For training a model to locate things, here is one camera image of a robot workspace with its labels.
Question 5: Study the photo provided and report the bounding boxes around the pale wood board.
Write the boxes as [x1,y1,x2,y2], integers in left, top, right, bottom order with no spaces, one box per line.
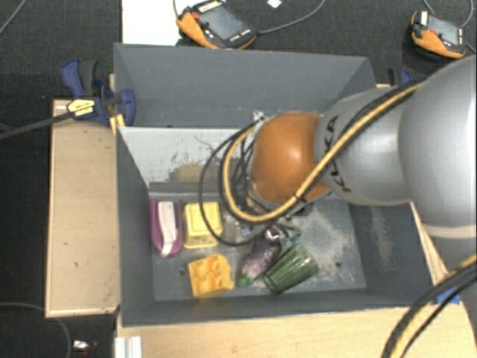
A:
[44,98,122,318]

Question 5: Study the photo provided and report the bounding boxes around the purple and white stapler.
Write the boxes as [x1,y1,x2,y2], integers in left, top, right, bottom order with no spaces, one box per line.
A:
[148,198,185,259]

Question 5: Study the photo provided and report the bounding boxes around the green ribbed glass cup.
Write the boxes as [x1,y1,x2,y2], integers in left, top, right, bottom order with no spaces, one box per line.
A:
[262,241,320,295]

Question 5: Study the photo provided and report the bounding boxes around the purple toy eggplant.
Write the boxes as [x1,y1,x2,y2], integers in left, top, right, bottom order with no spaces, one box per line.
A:
[237,238,282,287]

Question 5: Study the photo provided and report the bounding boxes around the grey metal bin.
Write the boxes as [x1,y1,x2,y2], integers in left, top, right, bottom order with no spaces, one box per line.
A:
[113,42,435,327]

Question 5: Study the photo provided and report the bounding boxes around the yellow square box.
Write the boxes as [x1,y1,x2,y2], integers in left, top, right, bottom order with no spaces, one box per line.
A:
[182,201,224,251]

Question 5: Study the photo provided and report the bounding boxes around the orange yellow sponge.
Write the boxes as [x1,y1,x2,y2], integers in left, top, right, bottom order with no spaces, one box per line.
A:
[187,254,236,298]

